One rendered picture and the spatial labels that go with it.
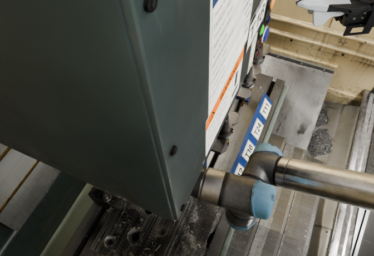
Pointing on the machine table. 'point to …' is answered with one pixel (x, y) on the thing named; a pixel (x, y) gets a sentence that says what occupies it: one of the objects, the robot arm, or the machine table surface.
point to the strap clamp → (104, 202)
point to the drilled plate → (119, 216)
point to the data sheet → (227, 28)
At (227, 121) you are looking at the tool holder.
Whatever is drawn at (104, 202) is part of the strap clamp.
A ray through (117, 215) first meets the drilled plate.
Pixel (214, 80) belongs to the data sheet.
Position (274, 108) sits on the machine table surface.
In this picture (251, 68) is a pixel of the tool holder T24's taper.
